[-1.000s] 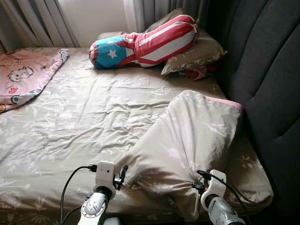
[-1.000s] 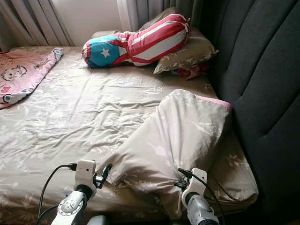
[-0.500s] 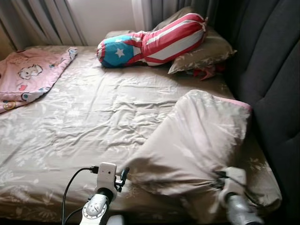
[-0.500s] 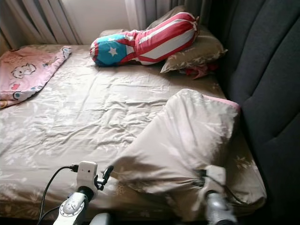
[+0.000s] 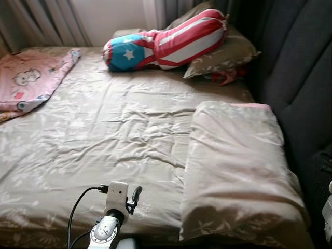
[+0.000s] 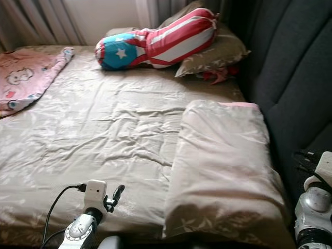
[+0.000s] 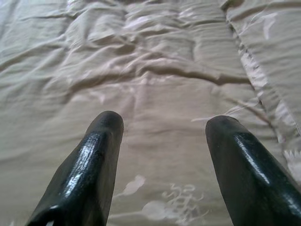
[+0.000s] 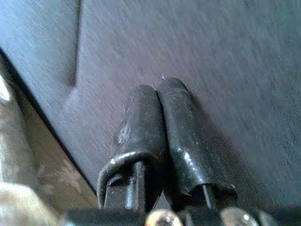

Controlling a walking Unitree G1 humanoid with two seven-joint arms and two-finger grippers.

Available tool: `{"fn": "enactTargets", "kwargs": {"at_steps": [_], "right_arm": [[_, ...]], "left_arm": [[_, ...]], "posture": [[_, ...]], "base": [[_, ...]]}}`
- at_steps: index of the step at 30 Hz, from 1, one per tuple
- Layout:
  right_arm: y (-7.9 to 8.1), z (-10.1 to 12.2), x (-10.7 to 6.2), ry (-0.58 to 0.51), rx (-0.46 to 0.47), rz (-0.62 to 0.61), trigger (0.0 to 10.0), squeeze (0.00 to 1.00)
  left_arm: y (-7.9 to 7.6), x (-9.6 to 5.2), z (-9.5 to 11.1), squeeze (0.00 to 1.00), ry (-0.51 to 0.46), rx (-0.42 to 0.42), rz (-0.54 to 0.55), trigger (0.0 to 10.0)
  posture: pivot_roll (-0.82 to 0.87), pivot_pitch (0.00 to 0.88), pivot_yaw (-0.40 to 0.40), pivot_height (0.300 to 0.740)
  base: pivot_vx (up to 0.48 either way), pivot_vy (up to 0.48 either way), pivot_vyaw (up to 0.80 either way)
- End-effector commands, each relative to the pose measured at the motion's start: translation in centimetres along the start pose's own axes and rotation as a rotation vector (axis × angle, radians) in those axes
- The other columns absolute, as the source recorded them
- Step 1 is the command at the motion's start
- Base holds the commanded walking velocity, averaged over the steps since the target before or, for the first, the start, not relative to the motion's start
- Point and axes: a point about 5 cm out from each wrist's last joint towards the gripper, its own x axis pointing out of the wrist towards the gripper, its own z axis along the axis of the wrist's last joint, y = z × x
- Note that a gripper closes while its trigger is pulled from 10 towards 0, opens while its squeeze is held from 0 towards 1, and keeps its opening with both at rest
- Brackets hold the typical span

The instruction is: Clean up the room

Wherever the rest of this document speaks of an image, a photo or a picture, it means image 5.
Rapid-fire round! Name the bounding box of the dark grey upholstered panel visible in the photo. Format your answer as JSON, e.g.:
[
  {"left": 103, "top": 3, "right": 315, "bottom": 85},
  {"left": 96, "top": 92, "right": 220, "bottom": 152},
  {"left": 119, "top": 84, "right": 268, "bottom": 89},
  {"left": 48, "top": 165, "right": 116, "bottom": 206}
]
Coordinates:
[{"left": 228, "top": 0, "right": 332, "bottom": 249}]

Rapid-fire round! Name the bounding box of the grey pleated curtain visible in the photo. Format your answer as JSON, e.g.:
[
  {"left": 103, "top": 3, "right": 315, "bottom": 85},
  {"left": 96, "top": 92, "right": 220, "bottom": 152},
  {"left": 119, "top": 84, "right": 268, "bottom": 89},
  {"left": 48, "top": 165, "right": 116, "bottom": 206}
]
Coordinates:
[
  {"left": 0, "top": 0, "right": 91, "bottom": 52},
  {"left": 156, "top": 0, "right": 231, "bottom": 16}
]

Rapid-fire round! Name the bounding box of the stars and stripes bolster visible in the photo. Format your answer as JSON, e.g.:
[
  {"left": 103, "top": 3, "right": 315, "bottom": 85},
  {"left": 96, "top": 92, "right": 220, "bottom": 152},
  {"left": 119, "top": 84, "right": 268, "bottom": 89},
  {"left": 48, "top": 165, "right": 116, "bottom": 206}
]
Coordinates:
[{"left": 102, "top": 9, "right": 229, "bottom": 72}]

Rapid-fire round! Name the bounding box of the beige floral bed sheet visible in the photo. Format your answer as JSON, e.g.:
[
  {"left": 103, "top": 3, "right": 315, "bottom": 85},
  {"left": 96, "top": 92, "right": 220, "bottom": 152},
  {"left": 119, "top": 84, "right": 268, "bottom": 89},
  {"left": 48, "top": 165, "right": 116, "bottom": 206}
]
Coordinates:
[{"left": 0, "top": 47, "right": 312, "bottom": 249}]

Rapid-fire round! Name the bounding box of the small beige floral pillow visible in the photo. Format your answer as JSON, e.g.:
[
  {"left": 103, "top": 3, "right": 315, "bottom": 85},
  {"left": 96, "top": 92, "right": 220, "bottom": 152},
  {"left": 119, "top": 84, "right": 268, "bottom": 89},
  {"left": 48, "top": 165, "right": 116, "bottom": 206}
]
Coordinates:
[{"left": 165, "top": 2, "right": 261, "bottom": 80}]

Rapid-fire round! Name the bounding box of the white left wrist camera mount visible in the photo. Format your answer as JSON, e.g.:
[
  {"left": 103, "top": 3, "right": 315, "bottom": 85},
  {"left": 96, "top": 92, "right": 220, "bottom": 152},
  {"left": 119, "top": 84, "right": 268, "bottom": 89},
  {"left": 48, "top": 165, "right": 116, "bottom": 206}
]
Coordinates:
[{"left": 104, "top": 181, "right": 129, "bottom": 212}]

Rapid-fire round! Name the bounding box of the large beige floral pillow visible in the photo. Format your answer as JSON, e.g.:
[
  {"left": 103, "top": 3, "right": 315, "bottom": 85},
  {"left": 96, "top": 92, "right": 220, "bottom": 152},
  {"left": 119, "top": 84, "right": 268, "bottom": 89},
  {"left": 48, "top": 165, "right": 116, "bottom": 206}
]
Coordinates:
[{"left": 179, "top": 100, "right": 312, "bottom": 249}]

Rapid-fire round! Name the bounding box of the red cloth item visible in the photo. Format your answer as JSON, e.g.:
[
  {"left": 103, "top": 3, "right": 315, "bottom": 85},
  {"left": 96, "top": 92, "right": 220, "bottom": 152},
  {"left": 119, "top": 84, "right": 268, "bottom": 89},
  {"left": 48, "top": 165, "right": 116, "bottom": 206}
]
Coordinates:
[{"left": 205, "top": 66, "right": 248, "bottom": 86}]

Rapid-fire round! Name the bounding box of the pink cartoon bear blanket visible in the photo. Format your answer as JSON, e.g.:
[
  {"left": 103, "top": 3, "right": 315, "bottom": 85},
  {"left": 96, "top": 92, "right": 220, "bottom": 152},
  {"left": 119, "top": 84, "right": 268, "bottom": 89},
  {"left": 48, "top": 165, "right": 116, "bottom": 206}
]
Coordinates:
[{"left": 0, "top": 48, "right": 82, "bottom": 123}]

